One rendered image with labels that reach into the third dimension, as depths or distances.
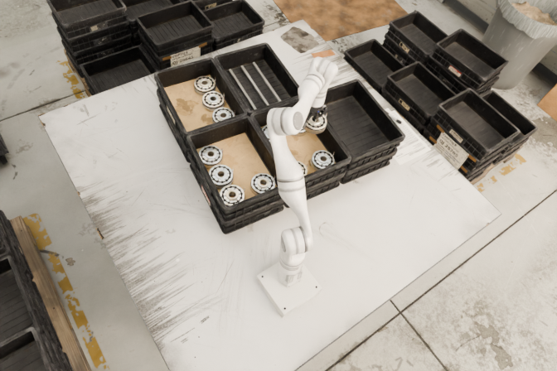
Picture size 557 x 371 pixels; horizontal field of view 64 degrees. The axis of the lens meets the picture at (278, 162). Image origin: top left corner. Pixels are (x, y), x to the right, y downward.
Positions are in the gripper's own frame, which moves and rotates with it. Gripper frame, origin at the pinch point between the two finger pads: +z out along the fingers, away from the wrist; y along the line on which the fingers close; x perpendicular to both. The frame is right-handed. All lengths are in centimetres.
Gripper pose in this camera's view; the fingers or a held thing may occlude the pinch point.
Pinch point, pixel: (308, 122)
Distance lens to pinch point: 190.9
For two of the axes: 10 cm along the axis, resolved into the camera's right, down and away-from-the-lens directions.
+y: 8.8, -3.2, 3.5
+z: -1.2, 5.7, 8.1
